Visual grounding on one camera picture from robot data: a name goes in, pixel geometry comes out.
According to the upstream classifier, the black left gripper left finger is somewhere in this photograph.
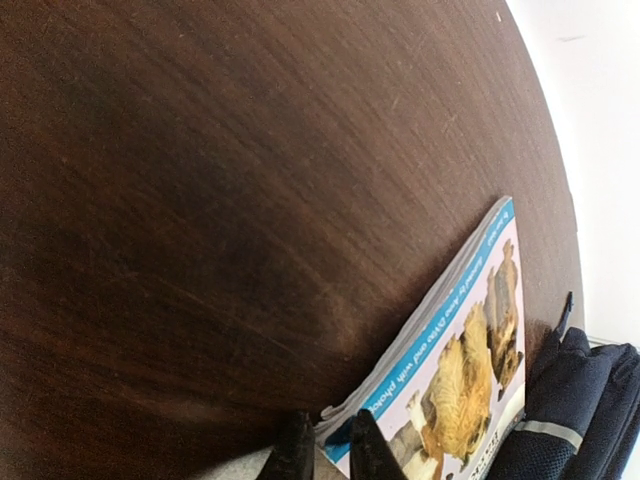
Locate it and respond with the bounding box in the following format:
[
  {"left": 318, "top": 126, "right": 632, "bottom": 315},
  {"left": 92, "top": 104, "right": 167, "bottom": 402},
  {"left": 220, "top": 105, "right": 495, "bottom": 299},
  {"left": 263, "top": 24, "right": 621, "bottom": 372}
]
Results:
[{"left": 260, "top": 411, "right": 315, "bottom": 480}]

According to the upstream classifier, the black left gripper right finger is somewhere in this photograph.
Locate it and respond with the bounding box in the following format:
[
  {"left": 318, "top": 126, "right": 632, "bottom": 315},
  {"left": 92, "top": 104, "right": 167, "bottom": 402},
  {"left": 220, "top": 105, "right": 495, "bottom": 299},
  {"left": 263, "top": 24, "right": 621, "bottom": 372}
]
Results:
[{"left": 349, "top": 409, "right": 406, "bottom": 480}]

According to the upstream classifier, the dog cover workbook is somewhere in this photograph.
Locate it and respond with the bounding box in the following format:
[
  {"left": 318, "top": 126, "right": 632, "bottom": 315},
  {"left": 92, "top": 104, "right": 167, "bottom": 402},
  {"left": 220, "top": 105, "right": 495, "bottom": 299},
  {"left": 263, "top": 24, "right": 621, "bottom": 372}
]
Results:
[{"left": 316, "top": 196, "right": 525, "bottom": 479}]

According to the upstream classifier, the navy blue student backpack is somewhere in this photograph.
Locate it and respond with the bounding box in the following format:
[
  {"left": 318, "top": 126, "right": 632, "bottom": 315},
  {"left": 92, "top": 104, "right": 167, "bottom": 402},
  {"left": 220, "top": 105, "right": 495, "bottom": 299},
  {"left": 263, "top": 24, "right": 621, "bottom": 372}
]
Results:
[{"left": 487, "top": 298, "right": 639, "bottom": 480}]

